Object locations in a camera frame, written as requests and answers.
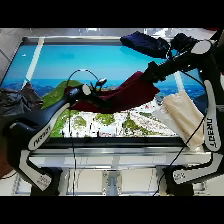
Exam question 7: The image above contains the silver frame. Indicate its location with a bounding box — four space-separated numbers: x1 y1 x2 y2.
13 35 214 197

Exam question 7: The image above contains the brown garment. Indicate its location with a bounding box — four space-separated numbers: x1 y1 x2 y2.
21 81 45 109

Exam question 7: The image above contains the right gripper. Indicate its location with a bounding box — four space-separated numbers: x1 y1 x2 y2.
142 61 168 84

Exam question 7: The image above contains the red garment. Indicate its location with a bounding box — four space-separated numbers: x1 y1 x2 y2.
64 70 161 115

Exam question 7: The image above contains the black garment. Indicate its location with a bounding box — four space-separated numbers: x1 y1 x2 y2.
170 32 201 55

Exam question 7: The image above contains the navy garment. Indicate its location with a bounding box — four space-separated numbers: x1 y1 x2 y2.
119 31 172 60

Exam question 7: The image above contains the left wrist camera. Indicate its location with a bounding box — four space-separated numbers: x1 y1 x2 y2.
89 77 109 93

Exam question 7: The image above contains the beige garment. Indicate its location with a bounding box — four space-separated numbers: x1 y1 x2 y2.
161 92 206 151

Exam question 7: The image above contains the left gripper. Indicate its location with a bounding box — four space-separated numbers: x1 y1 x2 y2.
87 87 114 106

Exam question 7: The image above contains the grey garment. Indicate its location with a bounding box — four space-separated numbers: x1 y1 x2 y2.
0 88 34 118

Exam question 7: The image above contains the black cable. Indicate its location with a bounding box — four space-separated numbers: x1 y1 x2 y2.
152 115 206 197
65 68 100 197

